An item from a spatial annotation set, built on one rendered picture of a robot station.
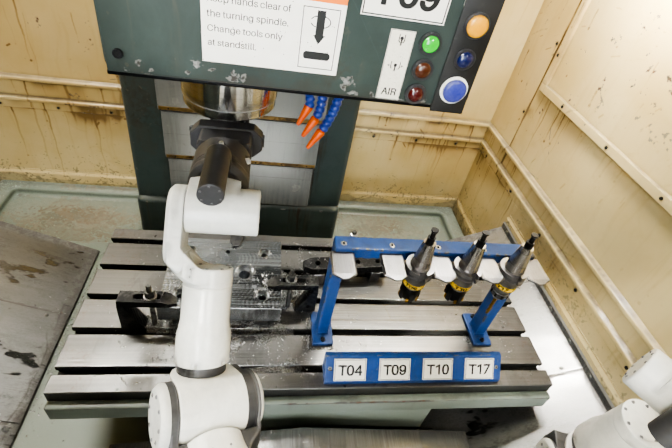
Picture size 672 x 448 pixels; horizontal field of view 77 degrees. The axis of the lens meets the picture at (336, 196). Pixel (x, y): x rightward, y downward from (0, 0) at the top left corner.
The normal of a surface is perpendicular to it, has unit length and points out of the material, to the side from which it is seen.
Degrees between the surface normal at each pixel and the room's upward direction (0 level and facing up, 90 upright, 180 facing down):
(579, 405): 24
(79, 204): 0
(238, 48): 90
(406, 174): 90
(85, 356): 0
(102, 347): 0
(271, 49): 90
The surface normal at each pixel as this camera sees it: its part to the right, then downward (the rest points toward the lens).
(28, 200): 0.16, -0.77
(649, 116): -0.98, -0.06
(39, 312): 0.54, -0.68
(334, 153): 0.10, 0.64
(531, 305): -0.25, -0.73
